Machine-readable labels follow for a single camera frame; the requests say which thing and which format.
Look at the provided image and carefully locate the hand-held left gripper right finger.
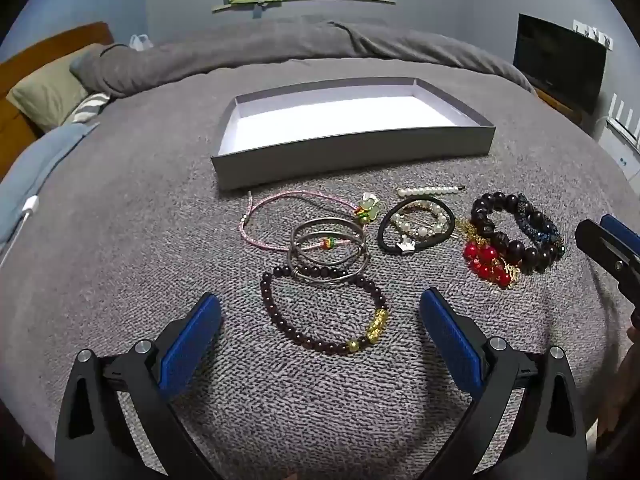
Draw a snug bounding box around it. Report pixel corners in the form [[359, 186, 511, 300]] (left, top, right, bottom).
[[419, 287, 588, 480]]

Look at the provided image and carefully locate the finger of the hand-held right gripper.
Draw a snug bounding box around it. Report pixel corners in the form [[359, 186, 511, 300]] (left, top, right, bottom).
[[575, 220, 640, 306], [599, 214, 640, 257]]

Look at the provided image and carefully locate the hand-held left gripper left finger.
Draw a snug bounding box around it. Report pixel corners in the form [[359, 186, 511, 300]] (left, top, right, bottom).
[[54, 292, 223, 480]]

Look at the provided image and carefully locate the dark blue bead bracelet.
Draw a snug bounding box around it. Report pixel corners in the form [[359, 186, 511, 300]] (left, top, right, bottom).
[[515, 195, 567, 257]]

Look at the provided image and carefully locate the red bead gold chain bracelet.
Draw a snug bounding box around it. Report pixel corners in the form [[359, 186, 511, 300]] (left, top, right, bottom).
[[456, 217, 526, 291]]

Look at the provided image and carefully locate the dark red bead bracelet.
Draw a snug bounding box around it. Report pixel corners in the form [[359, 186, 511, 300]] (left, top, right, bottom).
[[260, 265, 390, 357]]

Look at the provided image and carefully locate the pearl bracelet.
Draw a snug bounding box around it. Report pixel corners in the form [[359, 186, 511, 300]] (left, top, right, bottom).
[[391, 202, 451, 242]]

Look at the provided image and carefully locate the silver bangle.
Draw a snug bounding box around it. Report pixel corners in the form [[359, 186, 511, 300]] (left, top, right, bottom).
[[291, 250, 369, 287], [287, 230, 372, 272], [291, 217, 362, 256]]

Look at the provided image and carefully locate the black hair tie crown charm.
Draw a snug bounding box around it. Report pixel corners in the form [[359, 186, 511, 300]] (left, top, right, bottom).
[[376, 197, 457, 256]]

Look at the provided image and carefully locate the large dark bead bracelet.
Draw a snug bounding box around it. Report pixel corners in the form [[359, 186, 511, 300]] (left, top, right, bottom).
[[471, 191, 563, 273]]

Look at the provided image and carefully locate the pearl hair clip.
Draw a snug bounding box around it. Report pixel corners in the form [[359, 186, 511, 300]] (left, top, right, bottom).
[[396, 185, 467, 197]]

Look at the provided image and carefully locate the pink cord bracelet green charm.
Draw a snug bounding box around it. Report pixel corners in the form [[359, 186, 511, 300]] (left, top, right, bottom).
[[241, 190, 383, 252]]

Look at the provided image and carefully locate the grey cardboard box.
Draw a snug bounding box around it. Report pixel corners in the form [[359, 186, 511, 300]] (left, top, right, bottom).
[[210, 76, 497, 192]]

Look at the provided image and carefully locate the white router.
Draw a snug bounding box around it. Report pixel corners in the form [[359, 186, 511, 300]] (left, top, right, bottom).
[[597, 91, 640, 143]]

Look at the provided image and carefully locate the grey knit blanket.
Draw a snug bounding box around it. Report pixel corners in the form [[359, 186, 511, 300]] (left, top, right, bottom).
[[0, 55, 640, 480]]

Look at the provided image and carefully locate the wooden desk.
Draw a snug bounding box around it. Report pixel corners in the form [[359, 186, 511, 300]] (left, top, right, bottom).
[[534, 85, 586, 126]]

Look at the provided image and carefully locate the black television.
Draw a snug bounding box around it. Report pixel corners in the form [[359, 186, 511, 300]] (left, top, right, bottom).
[[514, 13, 608, 116]]

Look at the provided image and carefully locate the blue bed sheet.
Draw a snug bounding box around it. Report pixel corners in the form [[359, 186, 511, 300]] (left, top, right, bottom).
[[0, 121, 101, 256]]

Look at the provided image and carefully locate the striped pillow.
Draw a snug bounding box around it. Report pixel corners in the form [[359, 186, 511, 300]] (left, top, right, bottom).
[[67, 91, 112, 123]]

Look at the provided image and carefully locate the green pillow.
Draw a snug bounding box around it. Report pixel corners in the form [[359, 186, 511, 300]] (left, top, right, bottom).
[[6, 42, 108, 133]]

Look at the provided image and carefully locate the grey duvet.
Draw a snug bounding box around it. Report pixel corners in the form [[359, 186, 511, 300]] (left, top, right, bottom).
[[70, 20, 538, 101]]

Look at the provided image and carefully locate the wooden headboard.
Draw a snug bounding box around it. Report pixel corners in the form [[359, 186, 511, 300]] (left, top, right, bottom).
[[0, 21, 116, 176]]

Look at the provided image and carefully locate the window sill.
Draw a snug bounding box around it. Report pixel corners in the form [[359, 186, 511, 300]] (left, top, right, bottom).
[[211, 0, 397, 15]]

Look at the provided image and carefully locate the white wall hook rack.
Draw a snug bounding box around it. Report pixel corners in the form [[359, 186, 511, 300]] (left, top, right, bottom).
[[572, 19, 616, 51]]

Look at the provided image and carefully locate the white charger cable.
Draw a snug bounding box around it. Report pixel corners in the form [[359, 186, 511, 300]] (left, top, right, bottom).
[[0, 196, 41, 271]]

